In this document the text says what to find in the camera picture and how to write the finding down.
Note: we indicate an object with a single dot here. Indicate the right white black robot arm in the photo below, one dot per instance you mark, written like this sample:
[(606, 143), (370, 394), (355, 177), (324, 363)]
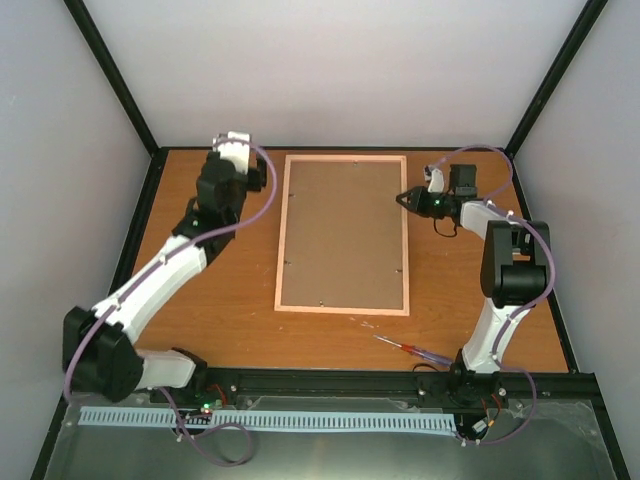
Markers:
[(517, 272)]

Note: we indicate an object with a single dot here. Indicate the grey metal front plate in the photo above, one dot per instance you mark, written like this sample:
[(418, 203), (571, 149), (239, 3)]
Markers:
[(531, 440)]

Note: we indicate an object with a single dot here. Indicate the blue red screwdriver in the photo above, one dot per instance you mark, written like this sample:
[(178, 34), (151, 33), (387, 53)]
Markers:
[(425, 355)]

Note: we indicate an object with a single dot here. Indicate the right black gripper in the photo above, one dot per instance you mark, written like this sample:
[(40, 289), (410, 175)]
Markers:
[(416, 200)]

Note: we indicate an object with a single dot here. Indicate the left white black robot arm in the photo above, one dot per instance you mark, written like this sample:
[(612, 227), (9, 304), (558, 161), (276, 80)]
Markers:
[(99, 353)]

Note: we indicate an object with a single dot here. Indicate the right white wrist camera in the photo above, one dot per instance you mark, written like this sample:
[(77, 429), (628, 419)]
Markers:
[(434, 178)]

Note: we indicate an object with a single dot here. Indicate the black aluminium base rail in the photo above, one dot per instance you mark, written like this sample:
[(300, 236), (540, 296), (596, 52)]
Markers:
[(421, 388)]

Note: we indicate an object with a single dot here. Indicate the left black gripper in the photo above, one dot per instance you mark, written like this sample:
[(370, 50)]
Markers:
[(259, 176)]

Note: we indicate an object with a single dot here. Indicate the pink photo frame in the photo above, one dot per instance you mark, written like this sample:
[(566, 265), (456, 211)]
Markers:
[(343, 238)]

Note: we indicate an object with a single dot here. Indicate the light blue cable duct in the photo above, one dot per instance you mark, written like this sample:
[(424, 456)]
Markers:
[(274, 421)]

